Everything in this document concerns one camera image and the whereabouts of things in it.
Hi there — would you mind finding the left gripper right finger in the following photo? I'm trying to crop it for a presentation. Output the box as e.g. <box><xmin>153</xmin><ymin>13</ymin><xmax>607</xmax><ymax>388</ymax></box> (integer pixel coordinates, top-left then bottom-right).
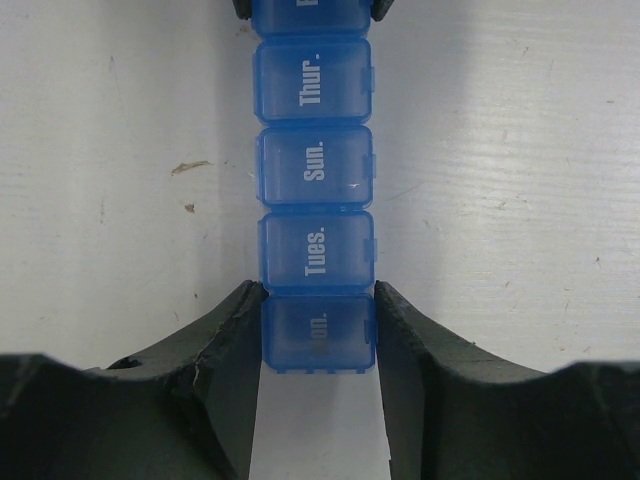
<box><xmin>374</xmin><ymin>282</ymin><xmax>639</xmax><ymax>479</ymax></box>

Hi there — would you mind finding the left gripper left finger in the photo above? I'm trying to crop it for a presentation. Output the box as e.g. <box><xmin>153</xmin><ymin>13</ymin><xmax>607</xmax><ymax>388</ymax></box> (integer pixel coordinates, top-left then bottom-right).
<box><xmin>1</xmin><ymin>281</ymin><xmax>265</xmax><ymax>479</ymax></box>

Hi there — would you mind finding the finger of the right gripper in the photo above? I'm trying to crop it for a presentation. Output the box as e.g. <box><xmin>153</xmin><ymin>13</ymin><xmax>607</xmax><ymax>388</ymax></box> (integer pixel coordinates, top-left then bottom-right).
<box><xmin>371</xmin><ymin>0</ymin><xmax>395</xmax><ymax>22</ymax></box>
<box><xmin>232</xmin><ymin>0</ymin><xmax>252</xmax><ymax>20</ymax></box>

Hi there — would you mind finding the blue weekly pill organizer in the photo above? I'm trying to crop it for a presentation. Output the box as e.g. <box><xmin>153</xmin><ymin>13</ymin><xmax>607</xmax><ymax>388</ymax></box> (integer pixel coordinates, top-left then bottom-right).
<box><xmin>251</xmin><ymin>1</ymin><xmax>377</xmax><ymax>373</ymax></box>

